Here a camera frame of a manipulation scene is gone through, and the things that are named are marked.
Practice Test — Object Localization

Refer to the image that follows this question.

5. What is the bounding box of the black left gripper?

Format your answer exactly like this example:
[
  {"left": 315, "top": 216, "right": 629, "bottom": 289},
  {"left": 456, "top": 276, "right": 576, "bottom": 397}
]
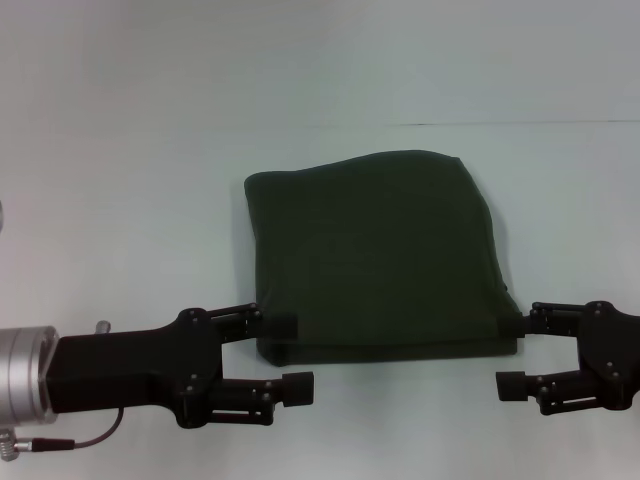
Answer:
[{"left": 46, "top": 302, "right": 316, "bottom": 430}]

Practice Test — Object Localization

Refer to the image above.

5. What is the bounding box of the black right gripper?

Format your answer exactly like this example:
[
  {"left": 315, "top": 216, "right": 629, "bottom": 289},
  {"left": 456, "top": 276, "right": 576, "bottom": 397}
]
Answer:
[{"left": 494, "top": 299, "right": 640, "bottom": 416}]

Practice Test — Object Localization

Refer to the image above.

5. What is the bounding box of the dark green printed T-shirt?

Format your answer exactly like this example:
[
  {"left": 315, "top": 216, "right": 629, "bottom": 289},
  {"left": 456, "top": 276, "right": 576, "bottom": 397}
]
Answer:
[{"left": 243, "top": 148, "right": 526, "bottom": 369}]

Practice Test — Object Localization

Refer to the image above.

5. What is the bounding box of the left arm cable with plug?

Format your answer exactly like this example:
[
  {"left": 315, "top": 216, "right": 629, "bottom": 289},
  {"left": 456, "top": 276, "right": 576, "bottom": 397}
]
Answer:
[{"left": 0, "top": 408, "right": 126, "bottom": 456}]

